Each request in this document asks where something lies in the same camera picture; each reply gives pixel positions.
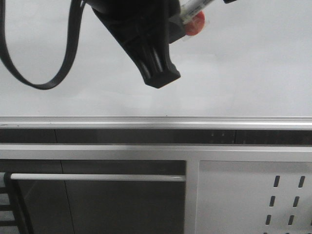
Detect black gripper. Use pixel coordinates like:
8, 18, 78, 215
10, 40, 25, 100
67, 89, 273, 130
86, 0, 186, 88

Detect red round magnet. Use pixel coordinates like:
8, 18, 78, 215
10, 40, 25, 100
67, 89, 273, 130
184, 11, 205, 36

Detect white whiteboard marker pen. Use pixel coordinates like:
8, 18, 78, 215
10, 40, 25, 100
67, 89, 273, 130
180, 0, 214, 24

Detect white whiteboard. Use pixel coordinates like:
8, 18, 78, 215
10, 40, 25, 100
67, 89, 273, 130
0, 0, 312, 130

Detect white perforated pegboard panel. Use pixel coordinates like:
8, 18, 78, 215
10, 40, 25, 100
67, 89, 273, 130
196, 161, 312, 234

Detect black flat cable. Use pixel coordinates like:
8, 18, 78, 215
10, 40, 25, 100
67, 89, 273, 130
0, 0, 86, 90

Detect white metal stand frame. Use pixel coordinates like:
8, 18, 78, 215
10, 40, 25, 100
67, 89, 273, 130
0, 144, 312, 234

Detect white horizontal rail bar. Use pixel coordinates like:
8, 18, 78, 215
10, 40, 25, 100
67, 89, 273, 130
10, 173, 186, 182

